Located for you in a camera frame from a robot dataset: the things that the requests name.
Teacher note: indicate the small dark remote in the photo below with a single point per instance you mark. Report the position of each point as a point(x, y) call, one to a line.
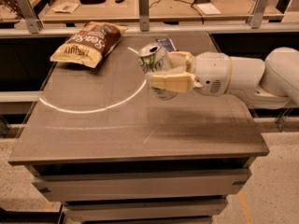
point(119, 1)

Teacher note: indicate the silver green 7up can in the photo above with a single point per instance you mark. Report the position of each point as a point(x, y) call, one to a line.
point(153, 58)

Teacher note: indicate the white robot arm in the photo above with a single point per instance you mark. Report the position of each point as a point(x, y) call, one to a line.
point(271, 83)

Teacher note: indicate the small paper packet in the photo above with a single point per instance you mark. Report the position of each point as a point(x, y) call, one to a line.
point(65, 7)

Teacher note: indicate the left metal bracket post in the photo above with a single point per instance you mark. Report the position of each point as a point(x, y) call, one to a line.
point(33, 23)

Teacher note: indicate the metal bracket post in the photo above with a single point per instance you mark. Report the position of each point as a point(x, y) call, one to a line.
point(256, 18)
point(33, 23)
point(144, 15)

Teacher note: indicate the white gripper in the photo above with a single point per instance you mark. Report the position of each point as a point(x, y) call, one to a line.
point(211, 74)

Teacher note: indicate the black oblong object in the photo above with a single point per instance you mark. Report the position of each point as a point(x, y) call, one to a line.
point(91, 2)

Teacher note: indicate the middle metal bracket post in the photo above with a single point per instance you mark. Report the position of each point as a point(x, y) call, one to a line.
point(144, 15)

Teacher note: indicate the brown yellow chip bag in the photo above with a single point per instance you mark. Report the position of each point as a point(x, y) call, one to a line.
point(90, 45)

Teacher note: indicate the right metal bracket post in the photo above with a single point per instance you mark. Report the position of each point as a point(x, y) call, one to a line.
point(256, 18)

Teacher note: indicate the grey table drawer cabinet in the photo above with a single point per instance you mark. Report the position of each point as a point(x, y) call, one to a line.
point(115, 191)

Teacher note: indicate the dark blue snack packet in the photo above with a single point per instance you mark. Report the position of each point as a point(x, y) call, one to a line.
point(167, 43)

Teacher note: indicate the white paper sheet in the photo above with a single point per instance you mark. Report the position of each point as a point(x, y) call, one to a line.
point(209, 9)

